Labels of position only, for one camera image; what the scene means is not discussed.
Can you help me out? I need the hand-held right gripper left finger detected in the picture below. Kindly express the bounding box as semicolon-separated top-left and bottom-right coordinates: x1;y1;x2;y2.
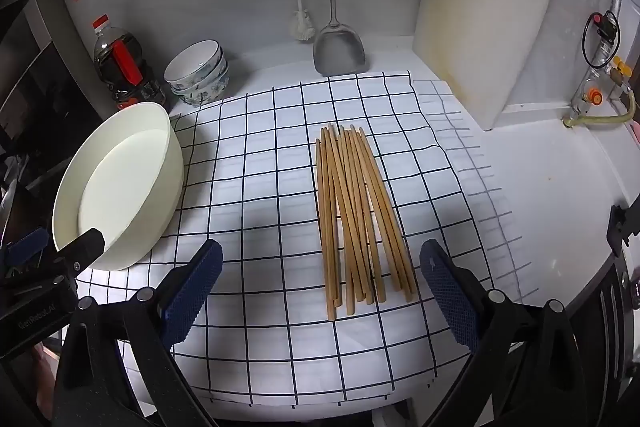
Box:
52;238;223;427

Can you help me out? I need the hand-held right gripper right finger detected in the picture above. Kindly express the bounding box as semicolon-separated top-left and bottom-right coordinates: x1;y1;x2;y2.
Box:
419;239;588;427

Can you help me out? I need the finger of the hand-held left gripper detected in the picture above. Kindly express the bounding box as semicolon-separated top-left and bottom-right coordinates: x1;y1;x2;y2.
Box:
0;227;51;265
54;228;107;277

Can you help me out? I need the large cream bowl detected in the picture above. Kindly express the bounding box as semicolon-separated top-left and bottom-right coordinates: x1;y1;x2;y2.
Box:
51;102;185;271

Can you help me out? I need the pile of wooden chopsticks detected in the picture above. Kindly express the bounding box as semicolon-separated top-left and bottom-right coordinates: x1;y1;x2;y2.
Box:
315;122;418;322

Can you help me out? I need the white black checkered cloth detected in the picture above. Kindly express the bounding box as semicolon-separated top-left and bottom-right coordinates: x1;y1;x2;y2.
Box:
75;69;533;408

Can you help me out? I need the black slotted panel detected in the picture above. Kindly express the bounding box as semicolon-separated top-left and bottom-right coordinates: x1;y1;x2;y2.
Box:
575;204;640;408

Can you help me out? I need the black gas stove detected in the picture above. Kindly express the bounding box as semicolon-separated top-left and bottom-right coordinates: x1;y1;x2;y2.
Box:
0;0;118;258

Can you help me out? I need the dark soy sauce bottle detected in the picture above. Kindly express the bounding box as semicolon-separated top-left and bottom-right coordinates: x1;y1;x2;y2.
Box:
91;13;168;110

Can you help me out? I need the floral ceramic bowl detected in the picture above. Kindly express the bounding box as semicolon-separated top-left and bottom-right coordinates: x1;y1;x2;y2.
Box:
167;57;229;95
164;39;223;85
172;74;231;108

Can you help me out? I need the gas valve assembly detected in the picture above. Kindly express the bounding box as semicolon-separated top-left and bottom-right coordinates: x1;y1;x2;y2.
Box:
572;9;632;120

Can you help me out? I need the white cutting board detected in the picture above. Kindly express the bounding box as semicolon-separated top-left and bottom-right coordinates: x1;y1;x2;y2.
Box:
412;0;563;132

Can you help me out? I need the corrugated metal pipe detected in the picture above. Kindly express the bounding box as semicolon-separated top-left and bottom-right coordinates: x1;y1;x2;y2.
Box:
606;0;627;68

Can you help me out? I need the yellow gas hose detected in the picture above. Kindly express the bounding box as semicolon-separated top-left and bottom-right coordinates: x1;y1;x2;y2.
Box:
562;89;637;128

